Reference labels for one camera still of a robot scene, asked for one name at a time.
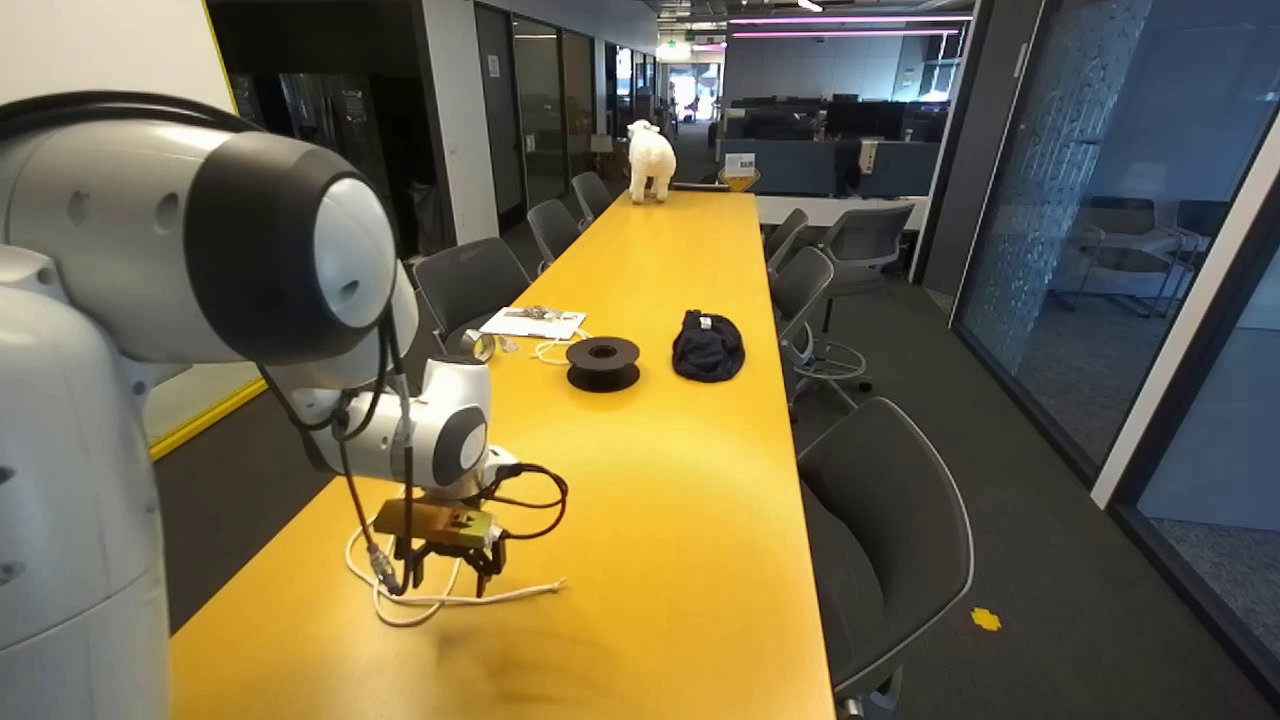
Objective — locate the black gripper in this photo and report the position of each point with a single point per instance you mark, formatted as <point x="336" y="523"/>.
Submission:
<point x="452" y="544"/>

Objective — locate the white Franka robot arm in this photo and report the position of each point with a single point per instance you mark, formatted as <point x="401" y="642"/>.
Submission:
<point x="134" y="267"/>

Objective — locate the small grey adapter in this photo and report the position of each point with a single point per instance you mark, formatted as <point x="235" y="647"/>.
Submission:
<point x="478" y="347"/>

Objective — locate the black filament spool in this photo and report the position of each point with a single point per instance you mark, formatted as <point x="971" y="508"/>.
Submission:
<point x="601" y="362"/>

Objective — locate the dark grey office chair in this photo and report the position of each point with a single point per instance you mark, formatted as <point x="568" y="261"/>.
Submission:
<point x="784" y="234"/>
<point x="801" y="287"/>
<point x="886" y="533"/>
<point x="592" y="192"/>
<point x="470" y="282"/>
<point x="553" y="225"/>
<point x="866" y="238"/>

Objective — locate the white teddy bear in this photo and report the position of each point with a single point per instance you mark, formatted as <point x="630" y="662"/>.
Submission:
<point x="652" y="162"/>

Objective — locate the white side table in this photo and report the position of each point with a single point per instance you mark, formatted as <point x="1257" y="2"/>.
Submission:
<point x="824" y="209"/>

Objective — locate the yellow floor sticker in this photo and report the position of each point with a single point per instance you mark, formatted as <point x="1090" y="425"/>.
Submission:
<point x="984" y="618"/>

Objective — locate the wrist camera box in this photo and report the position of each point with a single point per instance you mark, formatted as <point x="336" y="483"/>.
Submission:
<point x="426" y="516"/>

